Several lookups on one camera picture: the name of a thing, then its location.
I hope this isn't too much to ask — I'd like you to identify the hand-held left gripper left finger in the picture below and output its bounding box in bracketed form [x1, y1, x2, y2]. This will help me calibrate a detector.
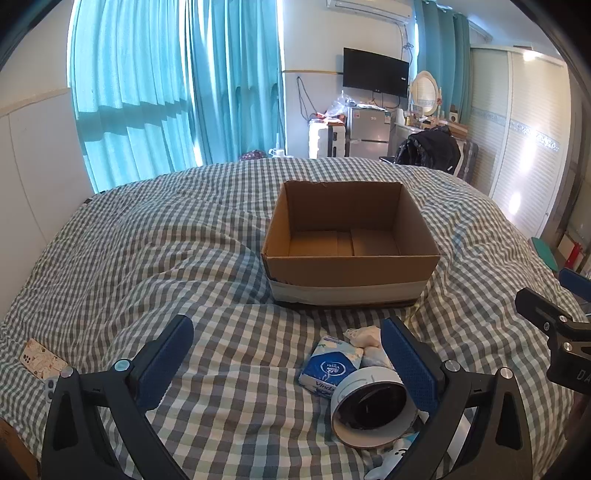
[41, 315, 195, 480]

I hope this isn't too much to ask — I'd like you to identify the white storage cabinet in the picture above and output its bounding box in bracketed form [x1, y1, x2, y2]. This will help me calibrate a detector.
[308, 121, 347, 160]

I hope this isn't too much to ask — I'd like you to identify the oval white mirror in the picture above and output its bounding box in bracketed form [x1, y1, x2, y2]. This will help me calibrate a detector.
[410, 71, 441, 117]

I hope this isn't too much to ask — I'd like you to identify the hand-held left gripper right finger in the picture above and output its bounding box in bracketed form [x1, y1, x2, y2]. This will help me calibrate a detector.
[381, 316, 539, 480]

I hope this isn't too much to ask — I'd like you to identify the silver fridge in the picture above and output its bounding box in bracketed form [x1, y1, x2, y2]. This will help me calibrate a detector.
[346, 107, 392, 160]

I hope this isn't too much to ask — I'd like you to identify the green stool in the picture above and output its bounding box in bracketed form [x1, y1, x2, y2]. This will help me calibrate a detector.
[531, 237, 563, 273]

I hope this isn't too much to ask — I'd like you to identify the white tape roll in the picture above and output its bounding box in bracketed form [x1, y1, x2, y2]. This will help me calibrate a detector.
[330, 367, 419, 449]

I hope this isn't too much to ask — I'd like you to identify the clear plastic bag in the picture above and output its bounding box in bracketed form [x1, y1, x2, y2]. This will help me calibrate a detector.
[325, 91, 352, 123]

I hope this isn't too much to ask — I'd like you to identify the white toothpaste tube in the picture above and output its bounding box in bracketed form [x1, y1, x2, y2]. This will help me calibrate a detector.
[362, 431, 421, 480]

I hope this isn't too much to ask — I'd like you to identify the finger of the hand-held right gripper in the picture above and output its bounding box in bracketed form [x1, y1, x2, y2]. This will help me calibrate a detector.
[558, 268, 591, 319]
[515, 287, 591, 358]

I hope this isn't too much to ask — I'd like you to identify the black wall television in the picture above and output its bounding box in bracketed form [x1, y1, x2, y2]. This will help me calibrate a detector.
[342, 47, 410, 99]

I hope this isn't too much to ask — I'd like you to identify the brown cardboard box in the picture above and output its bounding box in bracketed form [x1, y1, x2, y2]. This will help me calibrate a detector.
[261, 180, 441, 309]

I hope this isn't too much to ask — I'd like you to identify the white headboard panel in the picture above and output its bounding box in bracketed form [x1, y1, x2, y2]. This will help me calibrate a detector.
[0, 88, 98, 324]

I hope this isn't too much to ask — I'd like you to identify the blue tissue packet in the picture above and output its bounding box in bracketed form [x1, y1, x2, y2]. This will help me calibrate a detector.
[298, 336, 363, 398]

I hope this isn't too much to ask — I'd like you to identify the teal curtain panel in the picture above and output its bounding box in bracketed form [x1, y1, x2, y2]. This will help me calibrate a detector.
[187, 0, 284, 163]
[69, 0, 204, 195]

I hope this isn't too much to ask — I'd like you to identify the narrow teal curtain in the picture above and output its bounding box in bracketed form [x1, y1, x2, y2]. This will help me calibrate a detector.
[413, 0, 472, 125]

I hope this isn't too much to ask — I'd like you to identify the patterned phone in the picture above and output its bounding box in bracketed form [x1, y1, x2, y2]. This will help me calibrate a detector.
[19, 338, 71, 401]

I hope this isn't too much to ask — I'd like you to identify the grey suitcase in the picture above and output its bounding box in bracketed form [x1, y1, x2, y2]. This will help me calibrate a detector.
[455, 141, 479, 183]

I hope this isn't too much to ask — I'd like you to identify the white air conditioner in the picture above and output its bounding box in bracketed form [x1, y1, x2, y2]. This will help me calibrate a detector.
[324, 0, 415, 21]

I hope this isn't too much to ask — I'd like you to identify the white sliding wardrobe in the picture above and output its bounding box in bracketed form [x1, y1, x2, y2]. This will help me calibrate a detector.
[468, 46, 573, 238]

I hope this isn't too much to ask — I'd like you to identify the grey checked blanket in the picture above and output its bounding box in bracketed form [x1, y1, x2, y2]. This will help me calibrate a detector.
[0, 156, 585, 480]

